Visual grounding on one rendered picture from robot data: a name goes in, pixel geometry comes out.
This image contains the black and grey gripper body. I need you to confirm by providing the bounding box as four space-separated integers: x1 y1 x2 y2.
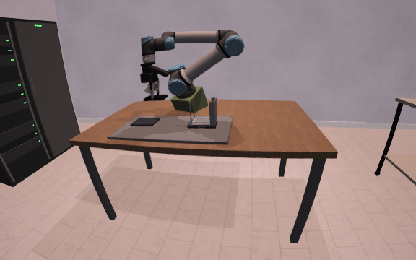
140 62 157 83

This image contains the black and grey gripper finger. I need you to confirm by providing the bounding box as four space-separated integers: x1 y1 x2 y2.
153 77 159 95
144 77 154 100

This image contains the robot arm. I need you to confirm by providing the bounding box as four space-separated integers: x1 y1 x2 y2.
141 30 244 99

